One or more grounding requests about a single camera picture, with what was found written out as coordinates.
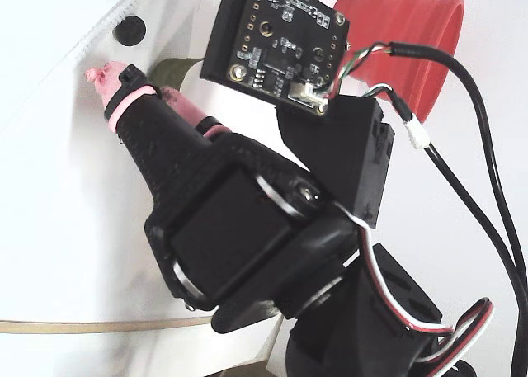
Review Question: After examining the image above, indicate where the red white black servo wire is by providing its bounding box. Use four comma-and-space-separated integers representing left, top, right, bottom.
333, 201, 495, 377

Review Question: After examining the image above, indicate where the large green leaf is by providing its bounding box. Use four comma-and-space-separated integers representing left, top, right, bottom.
148, 57, 204, 90

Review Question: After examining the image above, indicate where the red collapsible silicone cup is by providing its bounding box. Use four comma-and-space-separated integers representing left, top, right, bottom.
333, 0, 465, 125

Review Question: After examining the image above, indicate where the thin wooden dowel rod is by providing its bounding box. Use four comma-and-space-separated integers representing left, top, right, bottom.
0, 315, 214, 335

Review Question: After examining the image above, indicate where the white paper sheet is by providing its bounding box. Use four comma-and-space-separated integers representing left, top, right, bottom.
0, 0, 298, 377

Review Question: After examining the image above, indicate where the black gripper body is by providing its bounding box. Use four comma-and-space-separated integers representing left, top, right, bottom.
168, 166, 365, 333

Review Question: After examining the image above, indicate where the black cable with white tape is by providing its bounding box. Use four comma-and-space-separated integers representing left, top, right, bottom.
365, 83, 527, 377

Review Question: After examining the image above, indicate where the pink-covered gripper finger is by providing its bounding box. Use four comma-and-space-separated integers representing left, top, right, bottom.
159, 85, 235, 144
84, 60, 332, 313

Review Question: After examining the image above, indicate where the black camera module with mount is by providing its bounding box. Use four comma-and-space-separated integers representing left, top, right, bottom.
200, 0, 396, 229

